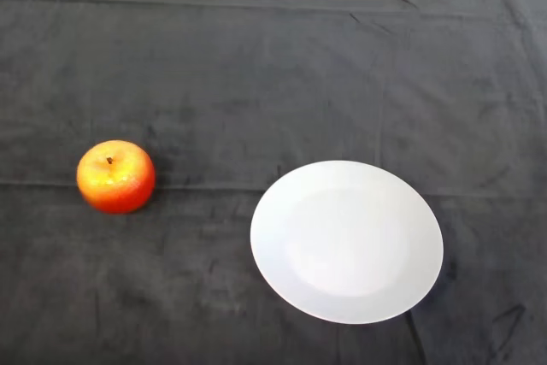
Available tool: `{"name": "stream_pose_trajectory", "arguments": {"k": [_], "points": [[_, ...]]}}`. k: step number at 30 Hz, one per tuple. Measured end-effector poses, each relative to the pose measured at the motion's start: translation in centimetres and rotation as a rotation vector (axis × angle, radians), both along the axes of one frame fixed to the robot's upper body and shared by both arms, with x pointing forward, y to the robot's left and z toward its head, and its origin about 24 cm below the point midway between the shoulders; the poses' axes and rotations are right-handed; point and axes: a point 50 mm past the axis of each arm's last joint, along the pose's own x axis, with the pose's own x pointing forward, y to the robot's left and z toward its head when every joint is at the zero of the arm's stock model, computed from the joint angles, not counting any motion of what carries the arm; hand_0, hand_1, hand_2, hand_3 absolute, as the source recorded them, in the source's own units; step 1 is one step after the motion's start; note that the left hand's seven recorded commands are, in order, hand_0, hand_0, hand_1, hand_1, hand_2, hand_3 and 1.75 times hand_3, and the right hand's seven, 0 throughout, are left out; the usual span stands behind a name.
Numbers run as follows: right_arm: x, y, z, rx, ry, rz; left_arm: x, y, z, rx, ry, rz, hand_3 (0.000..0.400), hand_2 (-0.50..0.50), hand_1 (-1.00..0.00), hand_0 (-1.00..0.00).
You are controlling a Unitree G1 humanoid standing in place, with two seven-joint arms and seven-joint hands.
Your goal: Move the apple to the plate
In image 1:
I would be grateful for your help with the black cloth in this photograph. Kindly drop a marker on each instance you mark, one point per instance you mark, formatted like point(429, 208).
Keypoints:
point(239, 83)

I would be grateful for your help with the white round plate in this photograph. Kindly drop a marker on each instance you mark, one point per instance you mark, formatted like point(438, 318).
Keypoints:
point(346, 245)

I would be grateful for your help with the red yellow apple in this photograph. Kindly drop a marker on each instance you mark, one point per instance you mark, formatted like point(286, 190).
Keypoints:
point(115, 181)

